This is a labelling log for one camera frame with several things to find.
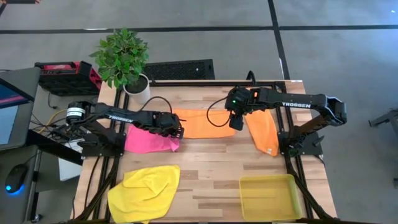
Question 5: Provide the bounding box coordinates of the yellow microfiber towel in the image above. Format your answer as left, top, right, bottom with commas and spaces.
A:
107, 164, 182, 224

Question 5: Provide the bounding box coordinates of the white box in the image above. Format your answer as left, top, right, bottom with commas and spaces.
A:
58, 139, 83, 182

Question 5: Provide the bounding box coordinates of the dark grey desk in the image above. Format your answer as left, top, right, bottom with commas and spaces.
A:
0, 129, 83, 224

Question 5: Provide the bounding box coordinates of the orange microfiber towel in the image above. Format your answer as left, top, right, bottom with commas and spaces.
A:
244, 109, 280, 157
173, 108, 236, 139

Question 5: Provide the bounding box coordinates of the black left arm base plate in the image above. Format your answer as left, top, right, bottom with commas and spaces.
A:
81, 133, 127, 157

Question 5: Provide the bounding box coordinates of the white plant pot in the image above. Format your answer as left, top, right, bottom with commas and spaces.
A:
123, 73, 151, 105

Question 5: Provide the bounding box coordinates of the grey computer monitor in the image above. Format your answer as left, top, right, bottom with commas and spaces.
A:
0, 67, 41, 152

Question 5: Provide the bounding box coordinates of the red and black toolbox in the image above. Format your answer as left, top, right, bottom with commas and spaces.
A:
34, 60, 103, 96

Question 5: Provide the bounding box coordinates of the black left wrist camera cable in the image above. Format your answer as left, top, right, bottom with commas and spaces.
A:
137, 95, 174, 116

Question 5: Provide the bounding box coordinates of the grey chair base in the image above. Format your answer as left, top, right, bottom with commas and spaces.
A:
369, 108, 398, 135

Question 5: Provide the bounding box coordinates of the yellow cable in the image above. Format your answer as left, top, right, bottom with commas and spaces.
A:
39, 108, 68, 133

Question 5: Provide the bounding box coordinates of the black perforated metal case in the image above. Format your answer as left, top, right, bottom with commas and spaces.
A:
143, 58, 215, 81

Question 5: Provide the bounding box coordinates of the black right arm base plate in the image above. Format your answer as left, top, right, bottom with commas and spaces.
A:
278, 130, 323, 157

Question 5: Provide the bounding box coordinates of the green leafy plant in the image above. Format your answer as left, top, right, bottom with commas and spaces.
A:
89, 27, 150, 90

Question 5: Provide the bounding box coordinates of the yellow translucent plastic tray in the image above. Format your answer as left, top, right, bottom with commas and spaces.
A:
238, 174, 303, 222

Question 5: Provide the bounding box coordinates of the pink microfiber towel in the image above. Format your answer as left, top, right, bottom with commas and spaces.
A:
124, 124, 181, 154

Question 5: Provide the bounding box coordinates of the black computer mouse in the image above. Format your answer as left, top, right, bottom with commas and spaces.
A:
4, 164, 29, 196

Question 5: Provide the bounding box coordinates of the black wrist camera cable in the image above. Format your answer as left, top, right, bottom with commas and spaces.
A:
206, 96, 233, 128
137, 95, 174, 116

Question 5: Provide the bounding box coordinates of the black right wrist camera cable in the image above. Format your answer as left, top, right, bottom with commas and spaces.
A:
206, 96, 233, 128

